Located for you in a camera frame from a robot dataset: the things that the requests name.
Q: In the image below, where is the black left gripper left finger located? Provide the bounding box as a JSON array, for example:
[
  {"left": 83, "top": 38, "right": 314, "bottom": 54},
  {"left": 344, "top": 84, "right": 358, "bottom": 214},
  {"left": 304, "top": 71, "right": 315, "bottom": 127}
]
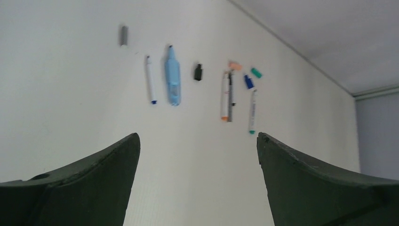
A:
[{"left": 0, "top": 133, "right": 140, "bottom": 226}]

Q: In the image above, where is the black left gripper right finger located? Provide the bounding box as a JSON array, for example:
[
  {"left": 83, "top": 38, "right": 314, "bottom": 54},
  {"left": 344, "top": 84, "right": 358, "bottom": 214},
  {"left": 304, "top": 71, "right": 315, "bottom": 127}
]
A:
[{"left": 257, "top": 132, "right": 399, "bottom": 226}]

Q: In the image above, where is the blue pen cap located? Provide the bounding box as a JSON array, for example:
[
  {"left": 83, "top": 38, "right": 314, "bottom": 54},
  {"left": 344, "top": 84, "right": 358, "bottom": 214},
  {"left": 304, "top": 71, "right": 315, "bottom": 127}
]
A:
[{"left": 244, "top": 74, "right": 255, "bottom": 89}]

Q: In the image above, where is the white pen blue end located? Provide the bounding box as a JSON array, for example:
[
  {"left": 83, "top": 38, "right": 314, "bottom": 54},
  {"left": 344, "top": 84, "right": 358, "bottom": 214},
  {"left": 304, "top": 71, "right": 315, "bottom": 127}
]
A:
[{"left": 145, "top": 55, "right": 157, "bottom": 105}]

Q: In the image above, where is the white pen green end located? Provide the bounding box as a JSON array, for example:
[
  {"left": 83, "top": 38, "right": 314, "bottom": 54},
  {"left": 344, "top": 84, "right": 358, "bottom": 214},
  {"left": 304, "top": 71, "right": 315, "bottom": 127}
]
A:
[{"left": 248, "top": 89, "right": 257, "bottom": 135}]

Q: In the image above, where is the black checkered pen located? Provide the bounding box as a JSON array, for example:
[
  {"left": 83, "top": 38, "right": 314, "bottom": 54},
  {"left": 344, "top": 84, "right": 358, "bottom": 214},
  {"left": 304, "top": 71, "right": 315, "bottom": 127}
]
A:
[{"left": 227, "top": 70, "right": 235, "bottom": 123}]

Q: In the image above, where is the green pen cap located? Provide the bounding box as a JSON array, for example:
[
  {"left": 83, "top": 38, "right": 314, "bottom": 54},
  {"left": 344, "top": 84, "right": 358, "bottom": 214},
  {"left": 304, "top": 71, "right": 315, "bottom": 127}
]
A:
[{"left": 251, "top": 67, "right": 263, "bottom": 78}]

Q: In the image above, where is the white pen orange end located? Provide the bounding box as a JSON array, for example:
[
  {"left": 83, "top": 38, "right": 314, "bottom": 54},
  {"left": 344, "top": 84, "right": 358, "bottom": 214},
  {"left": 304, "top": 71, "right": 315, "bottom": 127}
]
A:
[{"left": 221, "top": 72, "right": 229, "bottom": 121}]

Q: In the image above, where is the light blue correction tape pen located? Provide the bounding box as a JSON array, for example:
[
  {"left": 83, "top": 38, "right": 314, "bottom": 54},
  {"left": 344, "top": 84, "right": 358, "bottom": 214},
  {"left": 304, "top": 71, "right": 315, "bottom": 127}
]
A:
[{"left": 165, "top": 45, "right": 181, "bottom": 106}]

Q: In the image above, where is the black pen cap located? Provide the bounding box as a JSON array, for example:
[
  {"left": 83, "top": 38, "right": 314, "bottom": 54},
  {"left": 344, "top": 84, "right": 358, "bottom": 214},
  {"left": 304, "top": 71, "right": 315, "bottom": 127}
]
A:
[{"left": 194, "top": 64, "right": 202, "bottom": 81}]

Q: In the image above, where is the grey pen cap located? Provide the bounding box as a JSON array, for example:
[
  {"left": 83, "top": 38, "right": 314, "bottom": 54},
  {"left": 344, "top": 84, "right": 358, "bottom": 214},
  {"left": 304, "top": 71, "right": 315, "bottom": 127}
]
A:
[{"left": 120, "top": 25, "right": 128, "bottom": 47}]

